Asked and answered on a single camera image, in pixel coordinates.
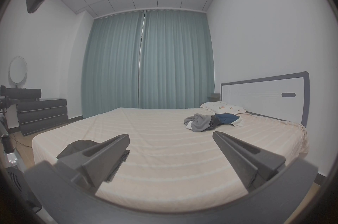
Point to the white printed pillow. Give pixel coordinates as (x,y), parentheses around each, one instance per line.
(224,107)

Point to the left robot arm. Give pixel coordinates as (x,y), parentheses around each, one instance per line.
(6,135)

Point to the round white mirror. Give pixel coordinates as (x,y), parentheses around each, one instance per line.
(18,71)

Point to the black chest of drawers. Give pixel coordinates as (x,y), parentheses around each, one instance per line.
(42,114)

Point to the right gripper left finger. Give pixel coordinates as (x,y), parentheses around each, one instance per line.
(100,162)

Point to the bed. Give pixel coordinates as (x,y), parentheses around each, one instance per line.
(171,138)

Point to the pile of clothes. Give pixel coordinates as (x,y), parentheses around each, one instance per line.
(203,122)

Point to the blue-green curtain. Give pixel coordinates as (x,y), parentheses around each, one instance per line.
(177,59)
(113,64)

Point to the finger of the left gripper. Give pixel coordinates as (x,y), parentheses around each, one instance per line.
(13,100)

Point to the grey bedside table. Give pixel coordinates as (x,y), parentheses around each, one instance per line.
(214,97)

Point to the black T-shirt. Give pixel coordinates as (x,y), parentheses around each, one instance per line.
(76,146)

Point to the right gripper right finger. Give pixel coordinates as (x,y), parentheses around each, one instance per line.
(243,162)

